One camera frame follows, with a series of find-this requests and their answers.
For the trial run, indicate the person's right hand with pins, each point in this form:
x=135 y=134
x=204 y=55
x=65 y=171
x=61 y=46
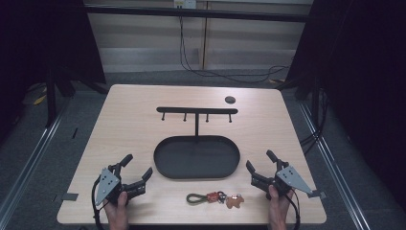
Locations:
x=278 y=207

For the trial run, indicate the black key rack with tray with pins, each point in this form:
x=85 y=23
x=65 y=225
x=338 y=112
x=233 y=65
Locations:
x=196 y=158

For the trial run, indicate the small black floor tape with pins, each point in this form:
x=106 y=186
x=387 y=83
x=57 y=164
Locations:
x=74 y=133

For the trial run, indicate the white wall socket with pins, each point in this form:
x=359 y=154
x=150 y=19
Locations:
x=185 y=3

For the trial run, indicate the black tape strip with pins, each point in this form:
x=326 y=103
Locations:
x=70 y=196
x=318 y=193

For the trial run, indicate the person's left hand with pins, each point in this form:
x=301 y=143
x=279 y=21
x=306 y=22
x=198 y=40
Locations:
x=117 y=209

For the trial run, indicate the black round table cap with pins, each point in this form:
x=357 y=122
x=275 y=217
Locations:
x=230 y=99

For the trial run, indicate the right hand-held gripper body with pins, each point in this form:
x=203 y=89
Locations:
x=288 y=179

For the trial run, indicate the black horizontal bar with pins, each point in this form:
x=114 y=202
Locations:
x=191 y=12

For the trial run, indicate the metal floor rail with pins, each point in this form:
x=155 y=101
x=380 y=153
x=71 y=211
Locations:
x=335 y=172
x=30 y=166

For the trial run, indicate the black metal stand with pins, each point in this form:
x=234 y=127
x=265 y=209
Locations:
x=51 y=96
x=314 y=96

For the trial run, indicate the dark curtain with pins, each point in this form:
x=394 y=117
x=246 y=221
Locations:
x=367 y=80
x=38 y=38

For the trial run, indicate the yellow item on floor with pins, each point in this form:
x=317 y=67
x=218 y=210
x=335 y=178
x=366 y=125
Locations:
x=40 y=99

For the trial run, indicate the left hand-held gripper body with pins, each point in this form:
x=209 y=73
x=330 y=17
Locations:
x=108 y=185

